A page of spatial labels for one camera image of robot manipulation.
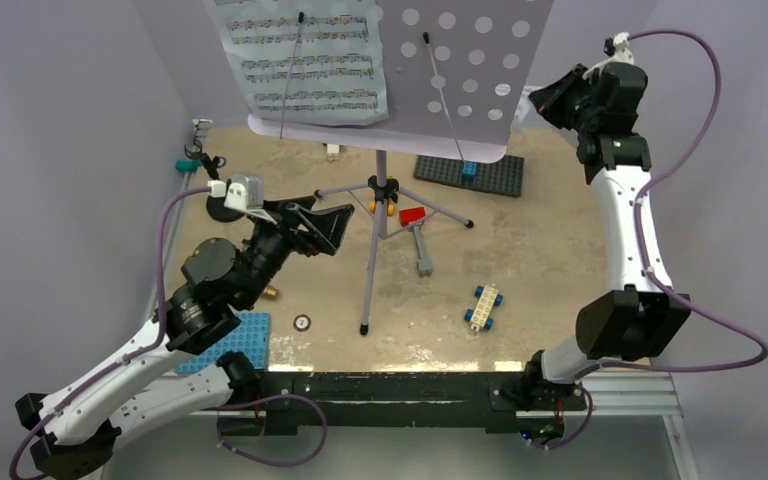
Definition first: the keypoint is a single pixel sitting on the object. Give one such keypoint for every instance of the black microphone stand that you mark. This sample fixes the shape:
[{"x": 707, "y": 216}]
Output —
[{"x": 214, "y": 206}]

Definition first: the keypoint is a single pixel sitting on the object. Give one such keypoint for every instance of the light blue building baseplate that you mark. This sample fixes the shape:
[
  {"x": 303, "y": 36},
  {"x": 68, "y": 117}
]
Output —
[{"x": 250, "y": 337}]

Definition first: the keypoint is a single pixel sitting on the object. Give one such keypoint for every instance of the dark grey building baseplate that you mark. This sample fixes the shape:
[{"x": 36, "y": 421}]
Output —
[{"x": 503, "y": 177}]

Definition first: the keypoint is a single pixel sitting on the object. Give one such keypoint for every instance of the red brick yellow wheels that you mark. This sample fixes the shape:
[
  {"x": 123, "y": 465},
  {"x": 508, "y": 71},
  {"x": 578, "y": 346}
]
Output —
[{"x": 388, "y": 204}]

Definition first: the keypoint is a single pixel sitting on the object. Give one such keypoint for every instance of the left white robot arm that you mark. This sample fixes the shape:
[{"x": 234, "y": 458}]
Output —
[{"x": 76, "y": 430}]

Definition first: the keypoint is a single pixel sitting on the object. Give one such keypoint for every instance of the blue brick stack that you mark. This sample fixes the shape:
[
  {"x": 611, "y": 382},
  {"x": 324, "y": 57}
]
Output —
[{"x": 469, "y": 171}]

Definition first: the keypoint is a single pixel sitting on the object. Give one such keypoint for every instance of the poker chip near front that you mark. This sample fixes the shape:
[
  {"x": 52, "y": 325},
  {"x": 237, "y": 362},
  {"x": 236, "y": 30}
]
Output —
[{"x": 302, "y": 323}]

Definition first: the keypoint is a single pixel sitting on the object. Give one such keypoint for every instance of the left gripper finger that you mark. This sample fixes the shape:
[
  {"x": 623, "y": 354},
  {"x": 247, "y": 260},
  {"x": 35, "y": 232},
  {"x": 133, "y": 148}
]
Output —
[
  {"x": 325, "y": 229},
  {"x": 288, "y": 206}
]

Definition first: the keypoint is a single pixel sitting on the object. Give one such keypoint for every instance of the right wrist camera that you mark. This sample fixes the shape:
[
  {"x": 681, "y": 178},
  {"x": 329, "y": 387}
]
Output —
[{"x": 617, "y": 50}]

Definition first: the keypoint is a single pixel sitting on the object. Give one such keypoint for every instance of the white brick car blue wheels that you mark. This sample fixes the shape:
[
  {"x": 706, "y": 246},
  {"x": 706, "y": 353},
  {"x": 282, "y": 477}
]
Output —
[{"x": 487, "y": 298}]

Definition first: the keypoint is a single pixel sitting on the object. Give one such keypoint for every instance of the teal clamp hook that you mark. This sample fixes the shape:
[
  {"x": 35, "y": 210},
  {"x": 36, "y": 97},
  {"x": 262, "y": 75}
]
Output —
[{"x": 186, "y": 166}]

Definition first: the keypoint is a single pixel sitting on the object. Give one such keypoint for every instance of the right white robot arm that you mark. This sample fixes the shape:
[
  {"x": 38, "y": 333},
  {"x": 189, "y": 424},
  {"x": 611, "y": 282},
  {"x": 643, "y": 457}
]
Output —
[{"x": 635, "y": 318}]

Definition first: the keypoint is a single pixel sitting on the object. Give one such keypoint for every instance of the gold microphone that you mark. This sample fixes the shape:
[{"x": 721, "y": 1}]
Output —
[{"x": 270, "y": 293}]

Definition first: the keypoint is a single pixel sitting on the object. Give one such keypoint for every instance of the lilac music stand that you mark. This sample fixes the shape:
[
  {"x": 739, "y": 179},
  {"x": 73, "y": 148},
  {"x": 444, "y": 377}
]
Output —
[{"x": 454, "y": 71}]

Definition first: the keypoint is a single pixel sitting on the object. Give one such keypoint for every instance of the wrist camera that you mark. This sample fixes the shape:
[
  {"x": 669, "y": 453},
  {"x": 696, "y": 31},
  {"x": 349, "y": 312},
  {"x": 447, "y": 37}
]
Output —
[
  {"x": 243, "y": 193},
  {"x": 617, "y": 50}
]

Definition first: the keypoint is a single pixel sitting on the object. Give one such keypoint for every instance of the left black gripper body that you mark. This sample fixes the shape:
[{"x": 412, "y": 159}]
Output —
[{"x": 290, "y": 239}]

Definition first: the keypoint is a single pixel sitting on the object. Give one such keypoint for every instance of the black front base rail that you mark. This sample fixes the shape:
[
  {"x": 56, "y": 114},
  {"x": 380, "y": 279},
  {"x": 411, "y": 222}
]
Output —
[{"x": 496, "y": 402}]

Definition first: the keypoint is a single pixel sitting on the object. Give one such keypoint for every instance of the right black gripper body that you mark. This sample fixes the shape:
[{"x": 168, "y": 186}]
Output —
[{"x": 590, "y": 119}]

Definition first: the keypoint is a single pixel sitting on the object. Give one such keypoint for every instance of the red and grey brick hammer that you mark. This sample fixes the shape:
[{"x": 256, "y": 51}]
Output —
[{"x": 413, "y": 219}]

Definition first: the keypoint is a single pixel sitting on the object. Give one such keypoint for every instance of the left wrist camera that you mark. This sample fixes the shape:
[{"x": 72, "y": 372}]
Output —
[{"x": 243, "y": 193}]

